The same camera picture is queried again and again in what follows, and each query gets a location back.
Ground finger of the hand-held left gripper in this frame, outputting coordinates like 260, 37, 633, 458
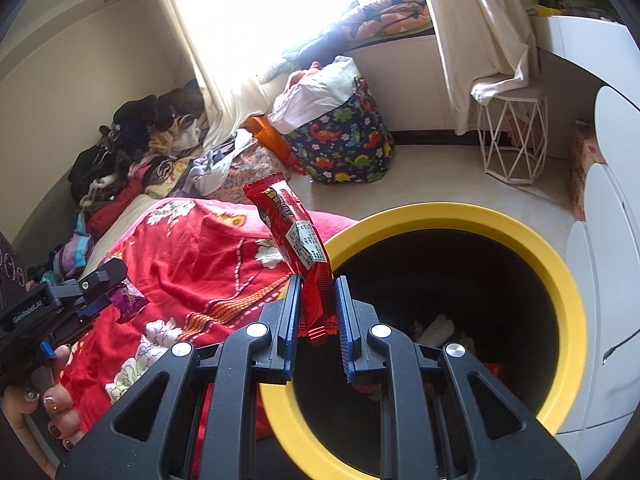
75, 258, 129, 294
75, 292, 121, 329

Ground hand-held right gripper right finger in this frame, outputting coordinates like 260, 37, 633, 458
334, 275, 583, 480

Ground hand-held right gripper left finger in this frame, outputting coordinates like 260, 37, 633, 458
55, 275, 305, 480

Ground small purple candy wrapper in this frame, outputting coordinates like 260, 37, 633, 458
110, 280, 150, 324

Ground red snack packet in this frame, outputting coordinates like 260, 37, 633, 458
243, 184, 334, 347

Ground yellow rimmed black bin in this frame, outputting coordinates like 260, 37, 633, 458
258, 202, 589, 480

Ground person's left hand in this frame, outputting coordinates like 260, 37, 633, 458
0, 344, 86, 480

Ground red floral blanket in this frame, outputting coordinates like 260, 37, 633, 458
57, 197, 359, 480

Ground pale crumpled item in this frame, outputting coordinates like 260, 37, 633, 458
413, 312, 476, 356

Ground brown floral blanket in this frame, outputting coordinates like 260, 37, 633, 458
142, 154, 199, 199

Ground pile of dark clothes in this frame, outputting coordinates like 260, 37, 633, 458
67, 79, 209, 207

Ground lilac and white clothes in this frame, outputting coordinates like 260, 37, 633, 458
187, 128, 259, 196

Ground pink floral bag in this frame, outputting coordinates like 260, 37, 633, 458
214, 142, 286, 206

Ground dinosaur print laundry basket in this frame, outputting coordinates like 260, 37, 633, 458
284, 75, 396, 185

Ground orange bag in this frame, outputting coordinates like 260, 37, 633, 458
244, 115, 294, 171

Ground cream curtain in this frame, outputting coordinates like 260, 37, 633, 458
417, 0, 539, 137
144, 0, 282, 152

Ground large white plastic bag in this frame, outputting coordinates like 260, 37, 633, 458
267, 57, 360, 136

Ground pink orange clothes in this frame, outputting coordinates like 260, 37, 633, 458
284, 62, 322, 91

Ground green white cloth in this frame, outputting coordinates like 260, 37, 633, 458
257, 57, 297, 84

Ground pink box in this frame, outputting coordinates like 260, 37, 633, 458
507, 109, 544, 149

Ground orange cardboard box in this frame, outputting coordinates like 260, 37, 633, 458
564, 119, 607, 222

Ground orange patterned quilt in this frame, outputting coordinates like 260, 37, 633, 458
339, 0, 434, 41

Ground black framed window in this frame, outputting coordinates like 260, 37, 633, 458
169, 0, 427, 62

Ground white desk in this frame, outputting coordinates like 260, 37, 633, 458
529, 13, 637, 92

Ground black cable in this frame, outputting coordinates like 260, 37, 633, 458
602, 327, 640, 361

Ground white wire stool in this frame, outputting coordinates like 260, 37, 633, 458
474, 84, 549, 184

